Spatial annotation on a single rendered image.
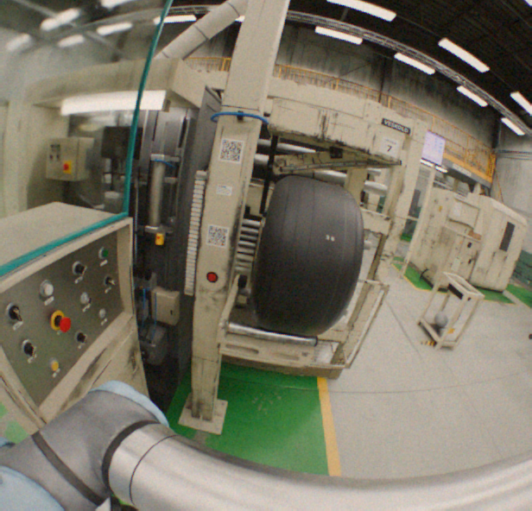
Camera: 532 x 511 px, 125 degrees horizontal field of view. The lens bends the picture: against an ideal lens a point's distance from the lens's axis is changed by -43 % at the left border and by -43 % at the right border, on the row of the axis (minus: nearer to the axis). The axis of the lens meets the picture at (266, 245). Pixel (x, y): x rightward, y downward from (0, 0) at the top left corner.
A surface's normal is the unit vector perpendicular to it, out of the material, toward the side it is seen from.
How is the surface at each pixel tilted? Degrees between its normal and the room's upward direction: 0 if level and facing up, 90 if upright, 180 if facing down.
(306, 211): 45
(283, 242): 66
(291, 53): 90
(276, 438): 0
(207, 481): 18
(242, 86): 90
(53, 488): 33
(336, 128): 90
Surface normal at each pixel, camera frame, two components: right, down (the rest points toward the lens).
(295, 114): -0.06, 0.32
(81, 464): 0.70, -0.59
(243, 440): 0.19, -0.93
